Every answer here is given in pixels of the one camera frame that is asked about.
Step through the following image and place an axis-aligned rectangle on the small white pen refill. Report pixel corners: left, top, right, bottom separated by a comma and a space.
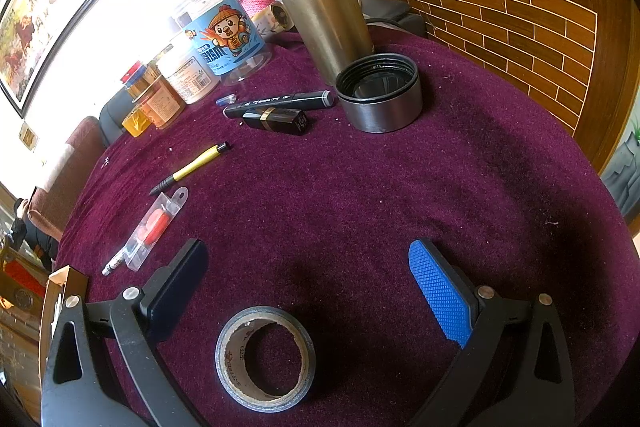
101, 242, 143, 277

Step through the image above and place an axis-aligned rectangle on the patterned tape roll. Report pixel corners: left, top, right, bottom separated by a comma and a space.
250, 2, 296, 40

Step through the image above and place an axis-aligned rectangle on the jar with red-blue lid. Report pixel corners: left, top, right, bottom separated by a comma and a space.
120, 61, 163, 100

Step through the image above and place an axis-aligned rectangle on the orange label jar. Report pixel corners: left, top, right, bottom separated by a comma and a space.
139, 74, 187, 130

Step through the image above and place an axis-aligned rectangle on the cardboard box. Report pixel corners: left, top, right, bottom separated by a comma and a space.
39, 266, 88, 378

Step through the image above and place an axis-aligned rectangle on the brown chair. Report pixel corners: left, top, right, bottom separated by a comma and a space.
27, 116, 106, 243

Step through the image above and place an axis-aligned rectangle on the yellow and black pen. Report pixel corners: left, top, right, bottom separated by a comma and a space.
149, 142, 232, 196

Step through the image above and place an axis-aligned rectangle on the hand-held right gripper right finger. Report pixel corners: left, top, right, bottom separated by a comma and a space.
407, 238, 576, 427

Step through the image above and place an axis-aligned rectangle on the maroon table cloth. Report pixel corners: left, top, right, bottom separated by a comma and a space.
52, 29, 640, 427

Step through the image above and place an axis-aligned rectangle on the wooden brick-pattern counter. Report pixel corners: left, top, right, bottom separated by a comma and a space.
327, 0, 633, 172

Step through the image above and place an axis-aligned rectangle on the black leather sofa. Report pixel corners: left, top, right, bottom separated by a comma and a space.
100, 92, 136, 148

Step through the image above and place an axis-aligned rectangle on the gold wall plaque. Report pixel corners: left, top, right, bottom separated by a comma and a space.
19, 122, 40, 152

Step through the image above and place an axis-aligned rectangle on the white label jar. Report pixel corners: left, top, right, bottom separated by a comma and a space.
156, 34, 222, 104

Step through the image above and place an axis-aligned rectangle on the black and gold lipstick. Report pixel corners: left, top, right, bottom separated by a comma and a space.
241, 107, 311, 136

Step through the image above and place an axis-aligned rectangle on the grey duct tape roll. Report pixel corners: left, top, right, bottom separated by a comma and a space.
215, 306, 317, 412

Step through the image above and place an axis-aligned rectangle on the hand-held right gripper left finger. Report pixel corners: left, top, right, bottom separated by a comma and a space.
41, 238, 210, 427

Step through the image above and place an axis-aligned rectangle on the blue label jar red lid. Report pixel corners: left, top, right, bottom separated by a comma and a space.
154, 0, 275, 86

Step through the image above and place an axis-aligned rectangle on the clear packet with red parts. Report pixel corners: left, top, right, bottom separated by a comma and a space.
124, 187, 190, 270

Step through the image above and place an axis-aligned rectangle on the black marker with grey cap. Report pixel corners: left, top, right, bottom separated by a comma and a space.
222, 90, 333, 119

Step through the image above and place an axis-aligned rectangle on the yellow tape roll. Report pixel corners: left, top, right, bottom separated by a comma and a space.
121, 104, 153, 138

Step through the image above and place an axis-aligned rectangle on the metal thermos lid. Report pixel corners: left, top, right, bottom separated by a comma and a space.
334, 53, 423, 134

